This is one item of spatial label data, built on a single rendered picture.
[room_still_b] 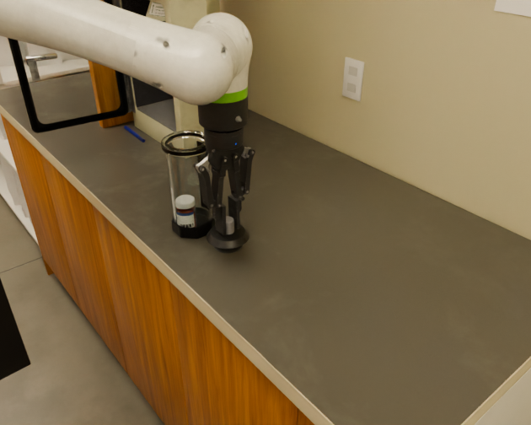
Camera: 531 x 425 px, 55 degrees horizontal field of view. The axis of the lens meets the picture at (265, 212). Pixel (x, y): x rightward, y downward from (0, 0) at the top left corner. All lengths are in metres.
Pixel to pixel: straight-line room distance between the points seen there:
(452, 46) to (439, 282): 0.56
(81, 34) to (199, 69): 0.18
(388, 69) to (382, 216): 0.41
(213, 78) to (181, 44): 0.07
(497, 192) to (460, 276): 0.29
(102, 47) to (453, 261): 0.82
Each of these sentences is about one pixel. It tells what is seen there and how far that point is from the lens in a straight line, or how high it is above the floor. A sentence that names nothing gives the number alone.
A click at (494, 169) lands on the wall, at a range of 1.34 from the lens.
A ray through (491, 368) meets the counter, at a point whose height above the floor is 0.94.
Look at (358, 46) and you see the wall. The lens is 1.51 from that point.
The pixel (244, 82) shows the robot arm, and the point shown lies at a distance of 0.92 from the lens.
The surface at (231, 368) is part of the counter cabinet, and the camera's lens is 1.14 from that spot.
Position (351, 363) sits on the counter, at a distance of 0.92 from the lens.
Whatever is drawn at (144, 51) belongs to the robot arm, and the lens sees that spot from 0.78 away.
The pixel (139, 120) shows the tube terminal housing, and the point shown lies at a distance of 1.77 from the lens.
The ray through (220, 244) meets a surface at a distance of 1.07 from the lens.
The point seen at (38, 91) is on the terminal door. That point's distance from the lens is 1.69.
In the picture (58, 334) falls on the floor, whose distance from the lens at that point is 2.43.
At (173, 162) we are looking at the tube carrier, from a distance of 1.11.
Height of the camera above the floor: 1.62
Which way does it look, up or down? 32 degrees down
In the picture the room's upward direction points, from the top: straight up
